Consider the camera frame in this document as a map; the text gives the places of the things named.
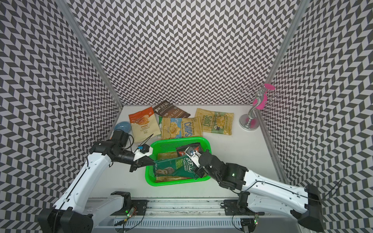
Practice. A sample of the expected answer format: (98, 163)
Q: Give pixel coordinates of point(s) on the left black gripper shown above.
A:
(139, 163)

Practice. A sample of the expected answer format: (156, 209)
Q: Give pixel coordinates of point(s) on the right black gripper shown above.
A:
(199, 172)

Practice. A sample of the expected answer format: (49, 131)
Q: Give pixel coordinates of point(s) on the golden chips bag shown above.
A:
(163, 156)

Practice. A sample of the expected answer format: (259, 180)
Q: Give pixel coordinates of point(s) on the green Real chips bag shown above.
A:
(176, 167)

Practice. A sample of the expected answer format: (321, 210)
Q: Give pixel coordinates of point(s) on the black Krax chips bag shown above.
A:
(194, 146)

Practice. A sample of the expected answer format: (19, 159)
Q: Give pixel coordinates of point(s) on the yellow green chips bag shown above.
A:
(215, 122)

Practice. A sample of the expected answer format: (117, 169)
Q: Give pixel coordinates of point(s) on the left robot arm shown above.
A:
(69, 214)

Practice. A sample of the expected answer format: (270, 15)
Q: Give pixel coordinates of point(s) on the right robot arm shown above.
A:
(260, 194)

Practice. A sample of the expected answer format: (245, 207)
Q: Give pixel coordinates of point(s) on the green plastic basket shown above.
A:
(164, 146)

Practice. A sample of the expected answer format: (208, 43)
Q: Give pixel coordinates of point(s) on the orange white chips bag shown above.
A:
(144, 125)

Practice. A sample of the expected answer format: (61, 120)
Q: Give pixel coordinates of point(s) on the yellow blue chips bag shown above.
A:
(175, 128)

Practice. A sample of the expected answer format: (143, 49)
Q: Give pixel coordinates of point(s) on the brown kettle chips bag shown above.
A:
(168, 110)

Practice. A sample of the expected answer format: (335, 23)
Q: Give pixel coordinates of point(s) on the blue bowl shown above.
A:
(123, 126)

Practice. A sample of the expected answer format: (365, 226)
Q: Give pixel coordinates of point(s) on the silver pink mug tree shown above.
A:
(249, 121)

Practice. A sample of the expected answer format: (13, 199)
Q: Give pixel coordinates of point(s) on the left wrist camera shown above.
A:
(142, 151)

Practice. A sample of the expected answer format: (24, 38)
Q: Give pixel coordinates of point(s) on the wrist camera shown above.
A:
(194, 155)
(142, 151)

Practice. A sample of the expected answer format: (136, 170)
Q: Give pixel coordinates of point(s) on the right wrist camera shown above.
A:
(194, 155)

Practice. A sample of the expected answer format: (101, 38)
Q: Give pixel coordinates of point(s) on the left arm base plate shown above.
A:
(139, 207)

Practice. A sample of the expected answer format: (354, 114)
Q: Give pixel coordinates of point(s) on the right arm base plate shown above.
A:
(233, 207)

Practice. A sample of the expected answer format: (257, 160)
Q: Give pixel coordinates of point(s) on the aluminium front rail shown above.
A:
(186, 209)

